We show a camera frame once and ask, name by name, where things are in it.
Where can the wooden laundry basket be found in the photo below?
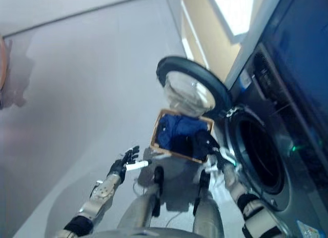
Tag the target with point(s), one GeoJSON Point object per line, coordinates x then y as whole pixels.
{"type": "Point", "coordinates": [179, 152]}

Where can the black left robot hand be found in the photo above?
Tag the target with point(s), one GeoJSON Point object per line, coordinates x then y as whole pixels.
{"type": "Point", "coordinates": [128, 157]}

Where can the silver left robot leg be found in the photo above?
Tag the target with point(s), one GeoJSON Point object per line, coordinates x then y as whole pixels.
{"type": "Point", "coordinates": [147, 199]}

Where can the black garment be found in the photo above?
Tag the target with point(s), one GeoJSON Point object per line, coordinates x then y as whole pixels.
{"type": "Point", "coordinates": [197, 145]}

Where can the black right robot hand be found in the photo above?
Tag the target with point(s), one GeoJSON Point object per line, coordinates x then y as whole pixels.
{"type": "Point", "coordinates": [214, 156]}

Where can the silver right robot leg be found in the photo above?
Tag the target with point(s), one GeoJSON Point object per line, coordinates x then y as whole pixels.
{"type": "Point", "coordinates": [205, 202]}

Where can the round washing machine door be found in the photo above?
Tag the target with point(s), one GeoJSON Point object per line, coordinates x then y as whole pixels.
{"type": "Point", "coordinates": [192, 84]}

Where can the orange object at wall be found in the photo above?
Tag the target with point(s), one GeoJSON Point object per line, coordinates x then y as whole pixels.
{"type": "Point", "coordinates": [3, 66]}

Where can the grey front-load washing machine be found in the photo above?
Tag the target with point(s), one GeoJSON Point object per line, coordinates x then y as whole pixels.
{"type": "Point", "coordinates": [276, 120]}

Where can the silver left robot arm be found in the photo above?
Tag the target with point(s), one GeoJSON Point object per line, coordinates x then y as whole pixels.
{"type": "Point", "coordinates": [96, 197]}

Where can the silver robot torso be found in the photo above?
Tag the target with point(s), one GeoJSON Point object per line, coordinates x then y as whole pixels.
{"type": "Point", "coordinates": [143, 234]}

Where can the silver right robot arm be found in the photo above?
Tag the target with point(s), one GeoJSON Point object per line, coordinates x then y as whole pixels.
{"type": "Point", "coordinates": [243, 194]}

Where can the blue garment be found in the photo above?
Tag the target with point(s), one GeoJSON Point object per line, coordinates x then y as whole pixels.
{"type": "Point", "coordinates": [176, 130]}

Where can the silver robot leg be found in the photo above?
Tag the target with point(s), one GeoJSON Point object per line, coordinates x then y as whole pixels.
{"type": "Point", "coordinates": [147, 199]}
{"type": "Point", "coordinates": [205, 202]}

